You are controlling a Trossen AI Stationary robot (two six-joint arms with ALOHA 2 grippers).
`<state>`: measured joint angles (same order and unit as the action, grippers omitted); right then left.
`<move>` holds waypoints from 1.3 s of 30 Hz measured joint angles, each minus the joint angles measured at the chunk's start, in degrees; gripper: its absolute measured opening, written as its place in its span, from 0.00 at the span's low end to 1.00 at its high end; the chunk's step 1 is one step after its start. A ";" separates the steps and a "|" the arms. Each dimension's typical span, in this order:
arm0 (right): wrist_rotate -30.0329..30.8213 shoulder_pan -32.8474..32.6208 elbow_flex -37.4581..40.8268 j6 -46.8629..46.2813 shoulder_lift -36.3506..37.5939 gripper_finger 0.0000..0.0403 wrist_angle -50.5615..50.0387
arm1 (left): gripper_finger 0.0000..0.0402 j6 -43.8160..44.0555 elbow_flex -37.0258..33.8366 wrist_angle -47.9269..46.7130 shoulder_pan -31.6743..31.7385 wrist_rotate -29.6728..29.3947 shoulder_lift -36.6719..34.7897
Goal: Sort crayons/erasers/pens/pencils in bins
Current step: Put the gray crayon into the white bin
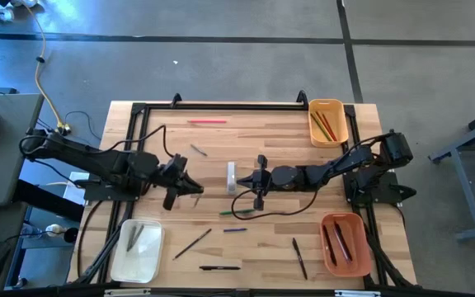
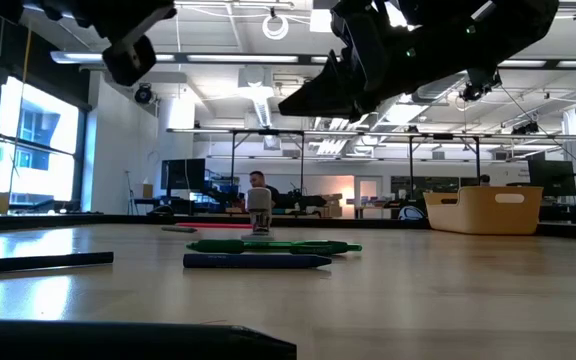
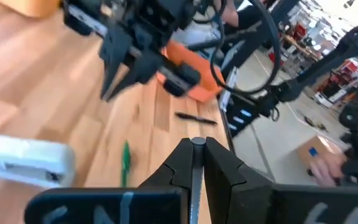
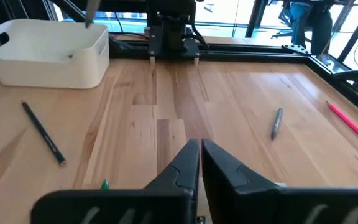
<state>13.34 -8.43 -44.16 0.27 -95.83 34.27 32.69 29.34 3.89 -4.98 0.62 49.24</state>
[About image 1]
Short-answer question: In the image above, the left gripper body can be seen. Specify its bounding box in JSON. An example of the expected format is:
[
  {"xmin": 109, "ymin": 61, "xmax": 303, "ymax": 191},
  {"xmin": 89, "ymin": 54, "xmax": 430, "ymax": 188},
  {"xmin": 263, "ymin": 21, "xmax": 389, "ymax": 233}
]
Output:
[{"xmin": 157, "ymin": 154, "xmax": 189, "ymax": 211}]

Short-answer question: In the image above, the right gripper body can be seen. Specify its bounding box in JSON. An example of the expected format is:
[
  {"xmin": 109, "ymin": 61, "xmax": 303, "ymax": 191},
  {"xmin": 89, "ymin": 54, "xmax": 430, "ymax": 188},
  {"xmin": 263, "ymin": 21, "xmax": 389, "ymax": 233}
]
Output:
[{"xmin": 253, "ymin": 154, "xmax": 272, "ymax": 211}]

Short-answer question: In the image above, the green pen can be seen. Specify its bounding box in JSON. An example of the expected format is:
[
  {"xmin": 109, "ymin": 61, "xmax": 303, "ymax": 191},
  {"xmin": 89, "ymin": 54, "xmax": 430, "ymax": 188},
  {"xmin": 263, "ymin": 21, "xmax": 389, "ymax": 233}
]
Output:
[{"xmin": 219, "ymin": 208, "xmax": 258, "ymax": 216}]

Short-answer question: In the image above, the dark blue pencil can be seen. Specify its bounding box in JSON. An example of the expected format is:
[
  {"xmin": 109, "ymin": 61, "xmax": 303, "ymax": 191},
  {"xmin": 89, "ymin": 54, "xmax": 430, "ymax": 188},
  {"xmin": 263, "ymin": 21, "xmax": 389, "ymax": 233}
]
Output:
[{"xmin": 172, "ymin": 228, "xmax": 213, "ymax": 262}]

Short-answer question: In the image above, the green pencil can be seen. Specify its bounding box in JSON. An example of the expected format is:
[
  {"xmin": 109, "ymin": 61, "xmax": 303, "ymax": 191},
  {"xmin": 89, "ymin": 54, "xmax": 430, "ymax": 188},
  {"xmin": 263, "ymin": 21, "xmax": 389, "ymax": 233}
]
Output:
[{"xmin": 310, "ymin": 111, "xmax": 332, "ymax": 143}]

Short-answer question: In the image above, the orange red pencil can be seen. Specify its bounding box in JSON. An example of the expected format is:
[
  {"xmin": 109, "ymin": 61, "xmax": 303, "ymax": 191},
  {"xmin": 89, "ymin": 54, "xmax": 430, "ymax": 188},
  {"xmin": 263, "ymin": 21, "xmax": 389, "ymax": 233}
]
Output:
[{"xmin": 314, "ymin": 111, "xmax": 336, "ymax": 142}]

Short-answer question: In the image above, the pink pen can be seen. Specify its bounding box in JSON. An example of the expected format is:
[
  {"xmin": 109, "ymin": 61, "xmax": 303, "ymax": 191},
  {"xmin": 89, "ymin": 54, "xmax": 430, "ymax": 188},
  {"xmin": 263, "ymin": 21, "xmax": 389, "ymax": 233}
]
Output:
[{"xmin": 332, "ymin": 225, "xmax": 349, "ymax": 264}]

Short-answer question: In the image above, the white plastic bin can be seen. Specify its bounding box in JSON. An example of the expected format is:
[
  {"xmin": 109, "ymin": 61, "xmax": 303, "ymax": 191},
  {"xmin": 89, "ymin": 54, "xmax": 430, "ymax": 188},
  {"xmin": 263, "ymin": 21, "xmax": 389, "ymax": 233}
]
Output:
[{"xmin": 110, "ymin": 219, "xmax": 166, "ymax": 285}]

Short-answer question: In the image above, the white paper sheet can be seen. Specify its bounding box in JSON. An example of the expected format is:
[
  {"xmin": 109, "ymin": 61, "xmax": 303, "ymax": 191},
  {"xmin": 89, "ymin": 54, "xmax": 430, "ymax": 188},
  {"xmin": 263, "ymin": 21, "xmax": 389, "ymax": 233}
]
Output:
[{"xmin": 62, "ymin": 171, "xmax": 90, "ymax": 205}]

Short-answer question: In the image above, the yellow plastic bin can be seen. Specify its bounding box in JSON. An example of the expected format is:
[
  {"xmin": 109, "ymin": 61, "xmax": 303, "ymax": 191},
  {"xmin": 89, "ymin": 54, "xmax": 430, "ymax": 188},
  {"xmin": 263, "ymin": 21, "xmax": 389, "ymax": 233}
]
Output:
[{"xmin": 308, "ymin": 98, "xmax": 350, "ymax": 149}]

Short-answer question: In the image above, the orange plastic bin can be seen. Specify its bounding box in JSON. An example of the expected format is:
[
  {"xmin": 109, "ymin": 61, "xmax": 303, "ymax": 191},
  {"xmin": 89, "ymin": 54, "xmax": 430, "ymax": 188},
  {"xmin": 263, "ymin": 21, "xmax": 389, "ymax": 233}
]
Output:
[{"xmin": 319, "ymin": 212, "xmax": 373, "ymax": 278}]

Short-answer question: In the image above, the grey desk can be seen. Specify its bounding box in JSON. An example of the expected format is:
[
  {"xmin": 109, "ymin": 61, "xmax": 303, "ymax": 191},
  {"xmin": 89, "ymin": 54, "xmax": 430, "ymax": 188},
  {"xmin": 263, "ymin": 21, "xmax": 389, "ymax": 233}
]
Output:
[{"xmin": 0, "ymin": 92, "xmax": 45, "ymax": 207}]

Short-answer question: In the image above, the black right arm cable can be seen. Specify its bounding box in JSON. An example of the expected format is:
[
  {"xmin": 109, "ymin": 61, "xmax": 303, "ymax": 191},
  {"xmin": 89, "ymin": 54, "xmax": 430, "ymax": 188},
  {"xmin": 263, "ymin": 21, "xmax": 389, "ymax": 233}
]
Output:
[{"xmin": 231, "ymin": 188, "xmax": 319, "ymax": 220}]

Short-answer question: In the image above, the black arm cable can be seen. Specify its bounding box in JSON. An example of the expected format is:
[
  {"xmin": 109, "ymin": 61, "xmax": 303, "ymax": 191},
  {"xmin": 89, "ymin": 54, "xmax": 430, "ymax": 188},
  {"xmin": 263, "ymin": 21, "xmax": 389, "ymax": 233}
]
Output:
[
  {"xmin": 231, "ymin": 188, "xmax": 319, "ymax": 220},
  {"xmin": 96, "ymin": 124, "xmax": 176, "ymax": 160}
]

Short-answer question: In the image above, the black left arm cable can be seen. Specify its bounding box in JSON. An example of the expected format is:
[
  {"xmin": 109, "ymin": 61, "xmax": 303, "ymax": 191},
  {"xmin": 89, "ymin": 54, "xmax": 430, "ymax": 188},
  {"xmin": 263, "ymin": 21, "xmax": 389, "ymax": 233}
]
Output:
[{"xmin": 96, "ymin": 124, "xmax": 176, "ymax": 160}]

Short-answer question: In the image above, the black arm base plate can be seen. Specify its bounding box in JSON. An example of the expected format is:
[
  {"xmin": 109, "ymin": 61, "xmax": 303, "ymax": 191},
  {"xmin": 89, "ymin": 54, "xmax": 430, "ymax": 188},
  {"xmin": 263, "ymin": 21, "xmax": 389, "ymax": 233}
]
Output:
[
  {"xmin": 83, "ymin": 177, "xmax": 143, "ymax": 203},
  {"xmin": 342, "ymin": 171, "xmax": 403, "ymax": 205}
]

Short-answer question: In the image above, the black table frame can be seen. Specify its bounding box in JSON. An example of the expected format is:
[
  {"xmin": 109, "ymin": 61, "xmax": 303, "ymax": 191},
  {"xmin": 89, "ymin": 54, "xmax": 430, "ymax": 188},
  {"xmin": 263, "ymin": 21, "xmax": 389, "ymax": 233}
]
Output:
[{"xmin": 68, "ymin": 90, "xmax": 418, "ymax": 297}]

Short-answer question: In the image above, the yellow floor cable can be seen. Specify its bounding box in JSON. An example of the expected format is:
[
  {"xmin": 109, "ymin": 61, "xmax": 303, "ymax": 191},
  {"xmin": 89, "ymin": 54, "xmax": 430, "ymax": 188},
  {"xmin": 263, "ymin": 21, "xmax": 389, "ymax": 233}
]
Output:
[{"xmin": 18, "ymin": 0, "xmax": 72, "ymax": 135}]

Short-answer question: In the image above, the grey metal table frame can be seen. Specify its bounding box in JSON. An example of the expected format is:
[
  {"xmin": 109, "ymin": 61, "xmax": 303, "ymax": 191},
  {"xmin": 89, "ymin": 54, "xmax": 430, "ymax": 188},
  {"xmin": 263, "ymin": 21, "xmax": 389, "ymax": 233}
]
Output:
[{"xmin": 429, "ymin": 102, "xmax": 475, "ymax": 243}]

